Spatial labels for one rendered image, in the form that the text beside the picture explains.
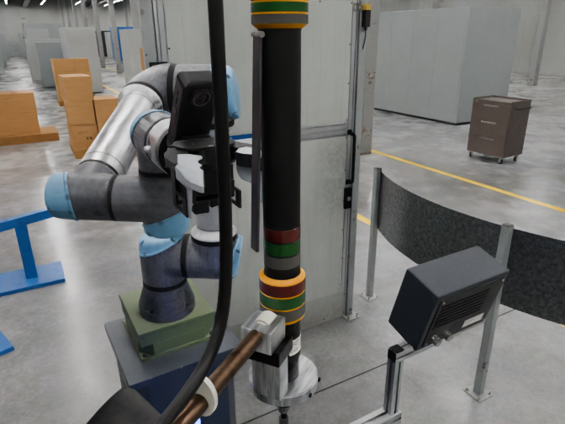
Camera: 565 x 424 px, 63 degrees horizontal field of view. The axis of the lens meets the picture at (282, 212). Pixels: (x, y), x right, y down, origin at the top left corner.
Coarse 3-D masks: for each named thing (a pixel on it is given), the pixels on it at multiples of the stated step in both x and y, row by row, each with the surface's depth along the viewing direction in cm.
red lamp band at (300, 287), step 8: (304, 280) 43; (264, 288) 42; (272, 288) 41; (280, 288) 41; (288, 288) 41; (296, 288) 42; (304, 288) 43; (272, 296) 42; (280, 296) 41; (288, 296) 42
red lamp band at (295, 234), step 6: (264, 228) 41; (300, 228) 41; (264, 234) 41; (270, 234) 40; (276, 234) 40; (282, 234) 40; (288, 234) 40; (294, 234) 40; (270, 240) 40; (276, 240) 40; (282, 240) 40; (288, 240) 40; (294, 240) 40
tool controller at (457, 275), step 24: (432, 264) 115; (456, 264) 116; (480, 264) 118; (408, 288) 114; (432, 288) 108; (456, 288) 109; (480, 288) 113; (408, 312) 115; (432, 312) 108; (456, 312) 114; (480, 312) 122; (408, 336) 117; (432, 336) 115
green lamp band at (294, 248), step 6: (264, 240) 41; (264, 246) 41; (270, 246) 41; (276, 246) 40; (282, 246) 40; (288, 246) 40; (294, 246) 41; (270, 252) 41; (276, 252) 41; (282, 252) 40; (288, 252) 41; (294, 252) 41
